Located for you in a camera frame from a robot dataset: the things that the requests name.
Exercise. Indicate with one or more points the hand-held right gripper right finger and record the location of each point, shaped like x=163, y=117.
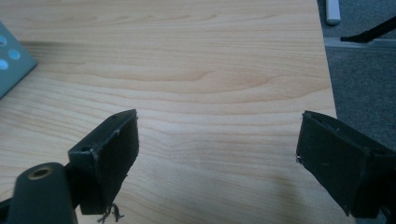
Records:
x=339, y=165

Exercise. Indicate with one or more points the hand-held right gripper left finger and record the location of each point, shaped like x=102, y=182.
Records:
x=107, y=161

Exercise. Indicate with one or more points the black stand leg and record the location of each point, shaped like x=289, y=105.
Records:
x=370, y=32

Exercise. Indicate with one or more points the teal box with white dots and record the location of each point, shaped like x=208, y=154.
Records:
x=12, y=62

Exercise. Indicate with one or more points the white cylindrical object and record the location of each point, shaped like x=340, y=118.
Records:
x=333, y=11

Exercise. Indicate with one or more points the grey metal floor rail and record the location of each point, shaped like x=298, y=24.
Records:
x=361, y=43

